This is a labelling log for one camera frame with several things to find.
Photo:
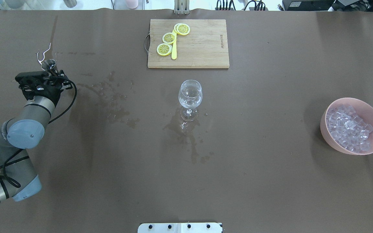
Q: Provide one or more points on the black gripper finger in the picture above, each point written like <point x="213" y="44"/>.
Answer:
<point x="58" y="75"/>
<point x="66" y="85"/>

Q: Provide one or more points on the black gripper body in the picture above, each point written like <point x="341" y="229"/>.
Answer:
<point x="48" y="93"/>

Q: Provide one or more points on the steel double jigger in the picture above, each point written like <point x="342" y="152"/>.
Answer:
<point x="49" y="66"/>

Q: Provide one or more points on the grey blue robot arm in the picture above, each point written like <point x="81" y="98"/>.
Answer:
<point x="18" y="177"/>

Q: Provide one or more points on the clear wine glass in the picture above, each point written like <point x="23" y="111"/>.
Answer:
<point x="190" y="97"/>

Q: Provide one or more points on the clear ice cubes pile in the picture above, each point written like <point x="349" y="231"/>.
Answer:
<point x="348" y="129"/>

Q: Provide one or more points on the lemon slice far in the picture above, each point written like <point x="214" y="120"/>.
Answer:
<point x="164" y="49"/>

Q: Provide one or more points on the lemon slice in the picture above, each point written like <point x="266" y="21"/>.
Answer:
<point x="164" y="49"/>
<point x="182" y="29"/>
<point x="169" y="38"/>

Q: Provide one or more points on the yellow plastic knife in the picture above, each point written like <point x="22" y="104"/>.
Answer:
<point x="174" y="46"/>

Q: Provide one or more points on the lemon slice middle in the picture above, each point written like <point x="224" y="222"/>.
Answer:
<point x="169" y="38"/>

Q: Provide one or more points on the lemon slice near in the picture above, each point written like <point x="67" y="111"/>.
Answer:
<point x="182" y="29"/>

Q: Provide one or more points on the bamboo cutting board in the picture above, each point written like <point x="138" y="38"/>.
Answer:
<point x="206" y="46"/>

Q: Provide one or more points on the pink bowl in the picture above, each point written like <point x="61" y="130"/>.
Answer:
<point x="364" y="110"/>

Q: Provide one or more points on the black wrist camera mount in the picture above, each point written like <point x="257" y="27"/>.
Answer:
<point x="24" y="81"/>

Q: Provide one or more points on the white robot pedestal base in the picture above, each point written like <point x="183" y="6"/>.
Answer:
<point x="188" y="227"/>

